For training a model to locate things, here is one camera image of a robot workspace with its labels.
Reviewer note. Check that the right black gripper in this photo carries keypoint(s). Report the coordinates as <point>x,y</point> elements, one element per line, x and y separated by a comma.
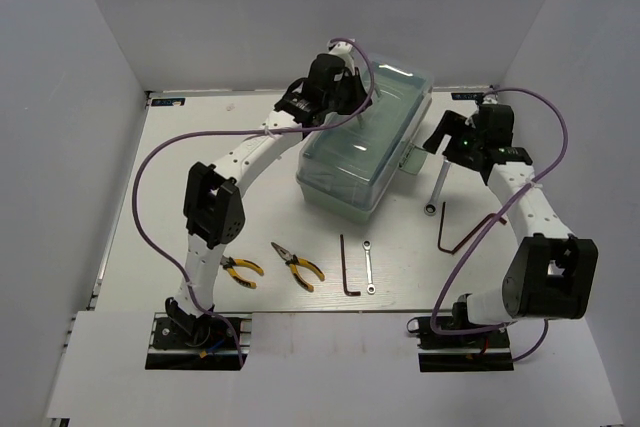
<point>452,124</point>

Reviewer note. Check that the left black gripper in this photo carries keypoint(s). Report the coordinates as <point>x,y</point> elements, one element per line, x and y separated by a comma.
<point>357,87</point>

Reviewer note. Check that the green plastic toolbox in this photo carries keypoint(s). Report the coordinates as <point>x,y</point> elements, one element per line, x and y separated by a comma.
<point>346,170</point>

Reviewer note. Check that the large silver ratchet wrench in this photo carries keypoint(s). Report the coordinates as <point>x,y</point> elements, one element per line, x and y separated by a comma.
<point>431,206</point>

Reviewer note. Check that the large brown hex key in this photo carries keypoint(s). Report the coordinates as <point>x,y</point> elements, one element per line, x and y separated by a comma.
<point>475,230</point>

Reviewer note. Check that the small silver ratchet wrench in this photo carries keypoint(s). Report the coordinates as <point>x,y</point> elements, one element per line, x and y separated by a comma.
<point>371,289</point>

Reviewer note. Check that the small brown hex key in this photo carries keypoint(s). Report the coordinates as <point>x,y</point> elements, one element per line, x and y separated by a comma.
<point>346,290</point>

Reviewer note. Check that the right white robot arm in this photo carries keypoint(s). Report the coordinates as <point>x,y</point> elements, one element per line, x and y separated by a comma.
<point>552,272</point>

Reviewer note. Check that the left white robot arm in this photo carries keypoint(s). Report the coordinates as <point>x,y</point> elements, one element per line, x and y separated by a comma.
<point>213,204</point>

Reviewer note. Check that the blue label sticker right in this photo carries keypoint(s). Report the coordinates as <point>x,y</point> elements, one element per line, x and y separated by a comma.
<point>467,96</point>

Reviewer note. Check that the blue label sticker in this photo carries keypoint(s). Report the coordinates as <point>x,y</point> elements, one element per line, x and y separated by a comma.
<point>167,102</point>
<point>467,96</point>

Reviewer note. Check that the blue label sticker left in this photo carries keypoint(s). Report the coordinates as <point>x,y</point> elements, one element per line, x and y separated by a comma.
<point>167,102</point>

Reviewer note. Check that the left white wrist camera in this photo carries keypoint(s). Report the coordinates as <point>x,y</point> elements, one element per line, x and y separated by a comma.
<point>343,50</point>

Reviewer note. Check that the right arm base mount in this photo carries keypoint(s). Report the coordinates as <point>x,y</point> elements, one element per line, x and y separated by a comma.
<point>485,352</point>

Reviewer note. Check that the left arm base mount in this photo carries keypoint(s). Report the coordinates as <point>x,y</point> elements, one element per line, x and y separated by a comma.
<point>212,348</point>

